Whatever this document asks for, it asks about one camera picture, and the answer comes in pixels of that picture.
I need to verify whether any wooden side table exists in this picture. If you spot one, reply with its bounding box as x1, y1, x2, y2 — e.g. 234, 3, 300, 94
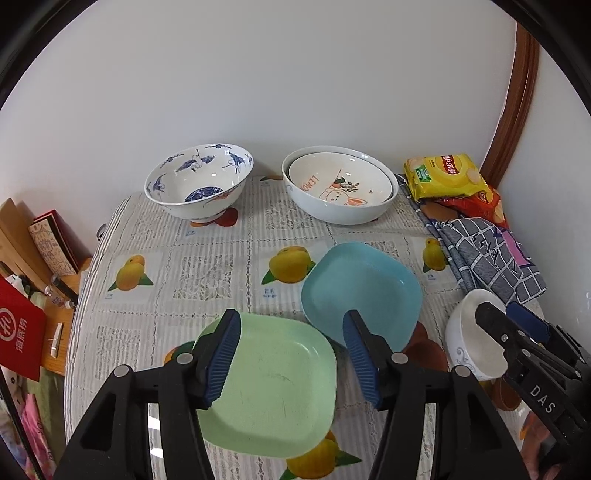
41, 257, 93, 376

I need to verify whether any green plate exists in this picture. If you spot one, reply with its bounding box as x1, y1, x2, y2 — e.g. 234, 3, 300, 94
191, 313, 338, 460

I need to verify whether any fruit print tablecloth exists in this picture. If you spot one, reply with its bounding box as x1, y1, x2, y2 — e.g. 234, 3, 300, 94
65, 175, 555, 480

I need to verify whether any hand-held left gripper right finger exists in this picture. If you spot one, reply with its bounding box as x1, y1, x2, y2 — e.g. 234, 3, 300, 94
342, 309, 529, 480

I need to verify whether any red chips bag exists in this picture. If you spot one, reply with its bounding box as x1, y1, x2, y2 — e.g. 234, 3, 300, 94
434, 187, 511, 229

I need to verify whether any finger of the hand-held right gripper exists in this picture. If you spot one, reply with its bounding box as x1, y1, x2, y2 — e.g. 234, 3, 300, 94
505, 301, 551, 345
475, 301, 533, 371

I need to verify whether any blue crane print bowl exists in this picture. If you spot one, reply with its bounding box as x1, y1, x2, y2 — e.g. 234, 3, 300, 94
144, 143, 254, 224

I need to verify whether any brown wooden door frame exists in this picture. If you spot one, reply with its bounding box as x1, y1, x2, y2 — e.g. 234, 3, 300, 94
480, 23, 541, 190

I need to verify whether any blue plate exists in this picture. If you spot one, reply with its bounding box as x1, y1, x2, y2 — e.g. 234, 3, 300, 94
301, 241, 422, 352

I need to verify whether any grey checked cloth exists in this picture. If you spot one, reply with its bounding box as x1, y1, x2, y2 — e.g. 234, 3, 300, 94
398, 178, 549, 305

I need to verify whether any yellow chips bag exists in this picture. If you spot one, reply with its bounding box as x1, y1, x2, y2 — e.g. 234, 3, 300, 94
403, 154, 491, 202

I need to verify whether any white bowl with orange print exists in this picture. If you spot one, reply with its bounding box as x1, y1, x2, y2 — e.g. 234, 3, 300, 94
287, 154, 395, 207

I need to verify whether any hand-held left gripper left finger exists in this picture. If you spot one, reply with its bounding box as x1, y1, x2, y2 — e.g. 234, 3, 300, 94
53, 308, 243, 480

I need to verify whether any floral cloth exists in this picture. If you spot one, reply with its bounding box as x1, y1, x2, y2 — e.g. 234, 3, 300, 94
0, 367, 65, 480

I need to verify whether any patterned box with red edge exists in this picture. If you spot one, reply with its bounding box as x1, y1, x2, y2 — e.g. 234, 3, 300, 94
28, 210, 81, 275

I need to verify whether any red paper bag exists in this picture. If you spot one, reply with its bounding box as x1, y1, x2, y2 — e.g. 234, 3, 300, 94
0, 274, 48, 381

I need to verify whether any large white bowl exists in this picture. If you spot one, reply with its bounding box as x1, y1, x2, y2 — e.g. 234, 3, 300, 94
281, 147, 399, 226

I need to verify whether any small white bowl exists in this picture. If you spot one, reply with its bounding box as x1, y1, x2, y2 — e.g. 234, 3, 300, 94
444, 288, 511, 381

